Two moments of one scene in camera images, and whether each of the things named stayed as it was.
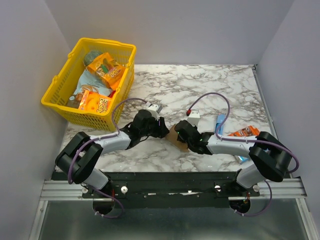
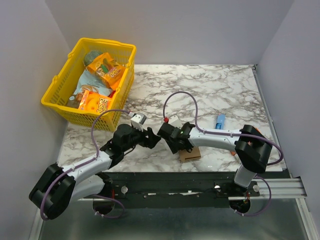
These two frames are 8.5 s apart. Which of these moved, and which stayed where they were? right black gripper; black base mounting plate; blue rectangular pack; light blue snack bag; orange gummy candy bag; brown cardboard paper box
Moved: brown cardboard paper box; right black gripper
Stayed: black base mounting plate; blue rectangular pack; orange gummy candy bag; light blue snack bag
